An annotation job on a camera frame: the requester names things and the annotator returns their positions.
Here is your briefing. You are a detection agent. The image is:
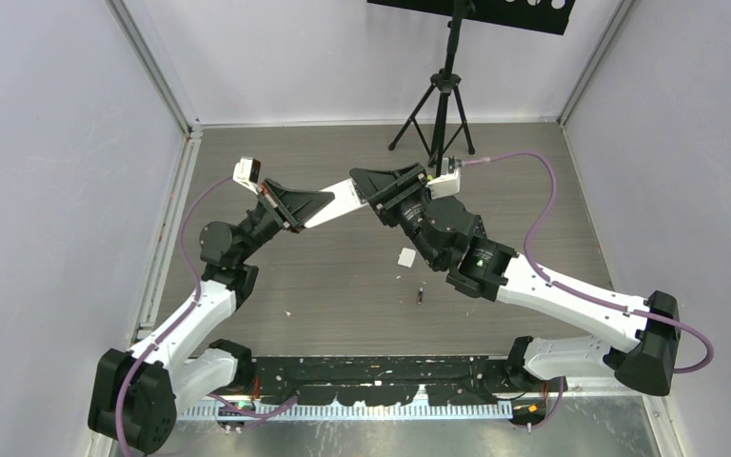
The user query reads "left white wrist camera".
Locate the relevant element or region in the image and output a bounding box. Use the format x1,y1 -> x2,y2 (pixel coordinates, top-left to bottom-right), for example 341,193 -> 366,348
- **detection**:
232,157 -> 262,194

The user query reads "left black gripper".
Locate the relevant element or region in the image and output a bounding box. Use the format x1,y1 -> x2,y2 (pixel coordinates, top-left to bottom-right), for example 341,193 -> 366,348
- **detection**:
236,179 -> 336,264

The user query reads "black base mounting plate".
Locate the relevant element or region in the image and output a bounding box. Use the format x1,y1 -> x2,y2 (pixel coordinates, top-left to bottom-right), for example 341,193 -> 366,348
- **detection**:
193,354 -> 568,408

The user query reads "aluminium frame rail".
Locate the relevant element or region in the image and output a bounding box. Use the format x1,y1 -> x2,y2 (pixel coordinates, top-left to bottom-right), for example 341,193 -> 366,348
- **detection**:
95,390 -> 669,423

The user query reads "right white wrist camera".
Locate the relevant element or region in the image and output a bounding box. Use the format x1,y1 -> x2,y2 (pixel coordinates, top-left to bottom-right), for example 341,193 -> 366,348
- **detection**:
427,156 -> 463,199

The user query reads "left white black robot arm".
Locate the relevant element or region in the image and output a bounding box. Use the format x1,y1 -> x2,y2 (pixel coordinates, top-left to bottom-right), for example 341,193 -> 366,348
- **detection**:
88,179 -> 360,456

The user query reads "black tripod stand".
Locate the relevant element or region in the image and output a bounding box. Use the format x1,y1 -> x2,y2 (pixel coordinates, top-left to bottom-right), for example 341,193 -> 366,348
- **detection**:
387,0 -> 476,177

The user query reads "white battery cover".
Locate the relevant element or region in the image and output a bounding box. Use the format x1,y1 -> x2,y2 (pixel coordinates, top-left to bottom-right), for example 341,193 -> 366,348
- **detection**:
397,248 -> 417,268

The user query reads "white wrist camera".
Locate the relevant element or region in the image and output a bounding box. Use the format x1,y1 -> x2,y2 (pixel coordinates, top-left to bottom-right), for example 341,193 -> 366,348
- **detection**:
232,157 -> 262,194
427,156 -> 463,199

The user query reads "white remote control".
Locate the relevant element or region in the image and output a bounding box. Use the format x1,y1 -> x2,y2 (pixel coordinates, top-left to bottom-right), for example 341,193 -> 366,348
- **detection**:
304,178 -> 368,229

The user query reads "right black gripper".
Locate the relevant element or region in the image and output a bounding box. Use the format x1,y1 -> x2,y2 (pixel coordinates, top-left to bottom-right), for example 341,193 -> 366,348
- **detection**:
349,163 -> 444,268

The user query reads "black perforated panel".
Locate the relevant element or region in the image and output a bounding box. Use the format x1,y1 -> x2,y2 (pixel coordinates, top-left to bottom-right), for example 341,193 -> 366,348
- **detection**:
368,0 -> 576,35

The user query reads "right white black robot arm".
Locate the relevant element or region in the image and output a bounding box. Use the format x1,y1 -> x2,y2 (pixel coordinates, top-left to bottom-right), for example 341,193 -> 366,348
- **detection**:
349,164 -> 682,396

